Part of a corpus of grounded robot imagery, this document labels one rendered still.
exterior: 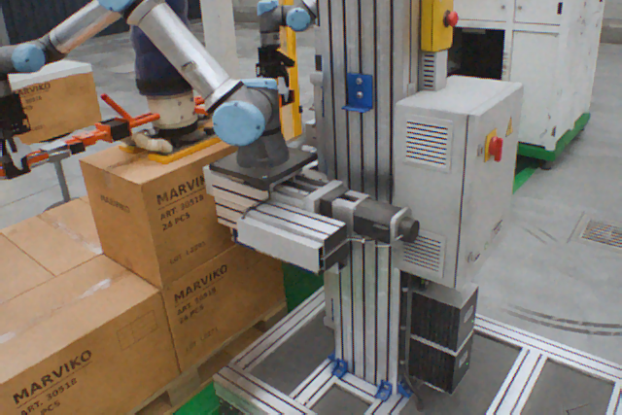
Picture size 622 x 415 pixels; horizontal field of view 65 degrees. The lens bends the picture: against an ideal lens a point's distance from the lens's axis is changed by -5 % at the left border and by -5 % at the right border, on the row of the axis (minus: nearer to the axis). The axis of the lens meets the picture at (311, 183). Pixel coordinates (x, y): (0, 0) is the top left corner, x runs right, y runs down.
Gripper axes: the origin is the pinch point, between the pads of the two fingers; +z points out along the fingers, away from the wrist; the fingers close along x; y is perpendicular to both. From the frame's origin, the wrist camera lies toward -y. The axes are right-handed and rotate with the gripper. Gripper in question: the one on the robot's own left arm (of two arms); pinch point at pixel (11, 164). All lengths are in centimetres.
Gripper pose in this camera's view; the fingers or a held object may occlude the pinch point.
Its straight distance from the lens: 166.8
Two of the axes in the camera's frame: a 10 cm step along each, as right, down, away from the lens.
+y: 6.1, -3.6, 7.0
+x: -7.9, -2.1, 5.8
